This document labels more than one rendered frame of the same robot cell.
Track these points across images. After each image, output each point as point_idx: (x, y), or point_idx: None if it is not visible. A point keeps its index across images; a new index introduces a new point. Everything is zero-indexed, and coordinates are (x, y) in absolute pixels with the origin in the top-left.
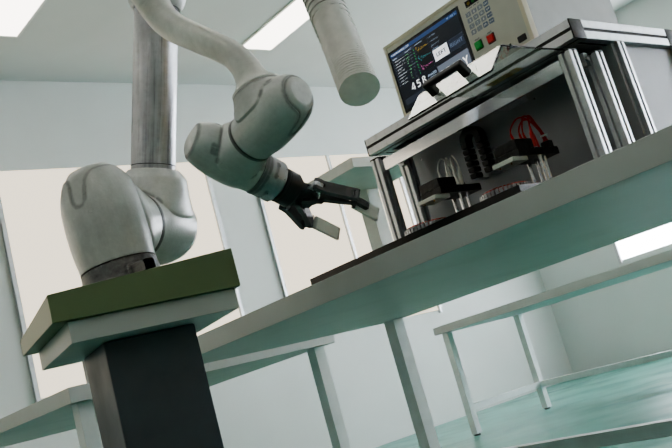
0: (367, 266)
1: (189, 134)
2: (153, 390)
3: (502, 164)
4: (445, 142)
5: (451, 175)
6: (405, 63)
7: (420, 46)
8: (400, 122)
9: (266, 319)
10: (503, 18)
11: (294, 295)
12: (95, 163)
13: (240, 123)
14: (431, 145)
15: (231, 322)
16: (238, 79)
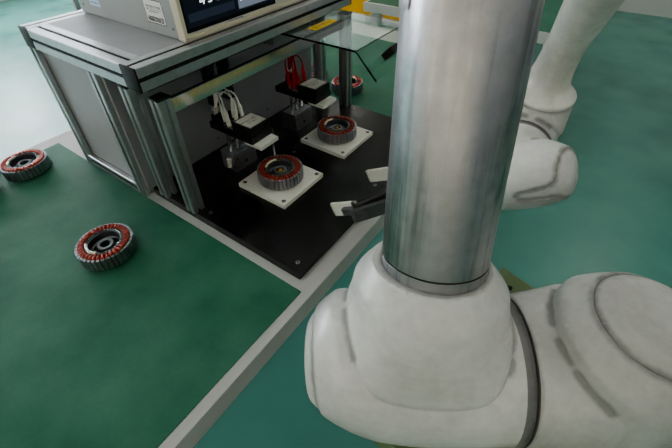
0: (379, 222)
1: (572, 165)
2: None
3: (329, 104)
4: None
5: (222, 107)
6: None
7: None
8: (199, 49)
9: (266, 357)
10: None
11: (309, 298)
12: (669, 287)
13: (558, 137)
14: (238, 81)
15: (196, 425)
16: (570, 84)
